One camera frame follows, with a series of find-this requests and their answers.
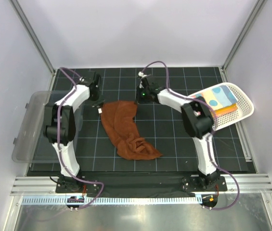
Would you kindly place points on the orange polka dot towel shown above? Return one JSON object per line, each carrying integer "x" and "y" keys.
{"x": 227, "y": 111}

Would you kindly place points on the light blue orange towel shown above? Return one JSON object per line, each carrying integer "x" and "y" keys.
{"x": 218, "y": 97}

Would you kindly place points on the white perforated plastic basket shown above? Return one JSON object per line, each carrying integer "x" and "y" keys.
{"x": 234, "y": 113}

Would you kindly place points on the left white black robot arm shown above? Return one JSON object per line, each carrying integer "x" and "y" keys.
{"x": 59, "y": 125}

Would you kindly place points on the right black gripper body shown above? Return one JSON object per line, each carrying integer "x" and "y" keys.
{"x": 146, "y": 91}

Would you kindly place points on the clear plastic bin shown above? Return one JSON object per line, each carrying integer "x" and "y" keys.
{"x": 31, "y": 146}

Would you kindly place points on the dark brown towel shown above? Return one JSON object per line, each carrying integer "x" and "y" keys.
{"x": 118, "y": 122}

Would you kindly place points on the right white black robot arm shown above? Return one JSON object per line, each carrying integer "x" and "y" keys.
{"x": 198, "y": 123}

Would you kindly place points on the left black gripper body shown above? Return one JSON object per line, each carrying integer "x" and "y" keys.
{"x": 94, "y": 97}

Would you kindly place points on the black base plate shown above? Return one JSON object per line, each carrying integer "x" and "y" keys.
{"x": 139, "y": 184}

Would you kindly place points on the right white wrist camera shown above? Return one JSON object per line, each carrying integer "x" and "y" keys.
{"x": 142, "y": 75}

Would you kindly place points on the slotted cable duct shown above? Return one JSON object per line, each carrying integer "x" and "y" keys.
{"x": 78, "y": 200}

